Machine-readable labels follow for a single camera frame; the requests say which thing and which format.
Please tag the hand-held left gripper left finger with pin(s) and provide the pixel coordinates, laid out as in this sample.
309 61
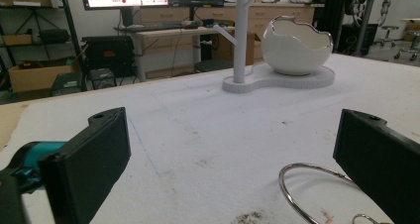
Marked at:
85 164

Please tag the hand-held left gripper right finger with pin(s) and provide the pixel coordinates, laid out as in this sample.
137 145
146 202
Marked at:
379 161

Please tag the large silver bangle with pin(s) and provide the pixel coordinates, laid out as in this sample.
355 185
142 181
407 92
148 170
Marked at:
282 188

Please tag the small black device box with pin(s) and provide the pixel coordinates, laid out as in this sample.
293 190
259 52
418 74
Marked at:
67 83

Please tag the open cardboard box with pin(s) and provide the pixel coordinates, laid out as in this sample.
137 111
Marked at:
39 78

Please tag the black equipment case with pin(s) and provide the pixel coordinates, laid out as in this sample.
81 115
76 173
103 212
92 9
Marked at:
109 55

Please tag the rolling metal stool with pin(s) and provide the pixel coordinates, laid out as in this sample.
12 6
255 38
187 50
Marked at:
388 35

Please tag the white eggshell-shaped bowl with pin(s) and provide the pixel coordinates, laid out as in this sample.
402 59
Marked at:
290 57

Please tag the black metal shelf rack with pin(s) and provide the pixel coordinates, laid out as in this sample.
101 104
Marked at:
71 25

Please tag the grey robot on stand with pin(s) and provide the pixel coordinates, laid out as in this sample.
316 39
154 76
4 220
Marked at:
366 16

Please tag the white felt table mat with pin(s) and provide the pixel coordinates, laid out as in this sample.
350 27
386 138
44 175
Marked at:
231 134

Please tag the black keyboard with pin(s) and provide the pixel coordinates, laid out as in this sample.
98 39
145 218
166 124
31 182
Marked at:
152 27

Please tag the light wooden desk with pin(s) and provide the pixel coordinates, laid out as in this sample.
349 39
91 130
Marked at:
165 33

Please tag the round black stool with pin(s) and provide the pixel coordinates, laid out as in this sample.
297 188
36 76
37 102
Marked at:
213 65

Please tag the white tree jewelry stand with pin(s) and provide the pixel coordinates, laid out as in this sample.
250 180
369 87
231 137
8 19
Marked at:
240 52

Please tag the wooden drawer cabinet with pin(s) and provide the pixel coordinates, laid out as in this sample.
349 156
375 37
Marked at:
280 14

